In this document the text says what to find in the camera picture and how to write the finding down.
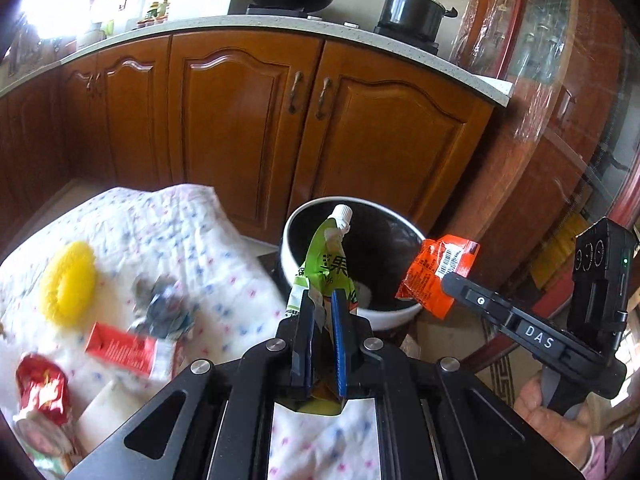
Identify wooden kitchen base cabinet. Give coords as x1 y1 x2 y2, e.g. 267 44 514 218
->
0 30 497 261

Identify shiny red wrapper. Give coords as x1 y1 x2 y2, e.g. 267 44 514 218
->
14 352 74 428

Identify white bin with black bag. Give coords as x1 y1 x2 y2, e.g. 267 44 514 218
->
280 197 429 332

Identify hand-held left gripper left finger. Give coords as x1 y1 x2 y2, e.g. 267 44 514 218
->
65 304 327 480

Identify red wooden glass door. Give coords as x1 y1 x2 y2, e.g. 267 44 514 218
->
440 0 640 361

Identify orange snack wrapper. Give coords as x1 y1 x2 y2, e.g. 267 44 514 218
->
395 234 481 321

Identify green spouted drink pouch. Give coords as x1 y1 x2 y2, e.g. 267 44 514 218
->
272 204 359 416

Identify yellow foam fruit net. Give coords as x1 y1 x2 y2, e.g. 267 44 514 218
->
39 241 97 324

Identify yellow packaging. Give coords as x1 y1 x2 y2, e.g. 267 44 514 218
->
529 209 591 288

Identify white printed blanket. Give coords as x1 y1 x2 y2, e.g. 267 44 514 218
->
0 185 382 480

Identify red carton box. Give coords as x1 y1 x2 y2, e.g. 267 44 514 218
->
85 321 177 381

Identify patterned floor rug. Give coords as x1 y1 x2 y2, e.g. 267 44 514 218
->
474 345 526 408

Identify black cooking pot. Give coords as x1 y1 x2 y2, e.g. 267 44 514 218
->
374 0 459 41

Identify row of seasoning bottles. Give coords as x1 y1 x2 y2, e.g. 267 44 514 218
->
136 0 172 29

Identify black gas stove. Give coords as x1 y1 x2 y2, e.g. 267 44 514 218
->
244 4 442 57

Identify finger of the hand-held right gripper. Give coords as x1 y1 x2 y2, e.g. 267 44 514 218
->
441 272 571 361

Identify white foam piece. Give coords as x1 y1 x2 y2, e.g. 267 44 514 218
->
75 379 153 455

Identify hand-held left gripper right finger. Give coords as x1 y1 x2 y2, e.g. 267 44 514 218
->
330 289 586 480

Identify crumpled grey blue wrapper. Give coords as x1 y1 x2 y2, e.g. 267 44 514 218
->
128 274 196 342

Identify person's right hand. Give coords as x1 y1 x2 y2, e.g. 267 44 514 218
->
514 375 595 472

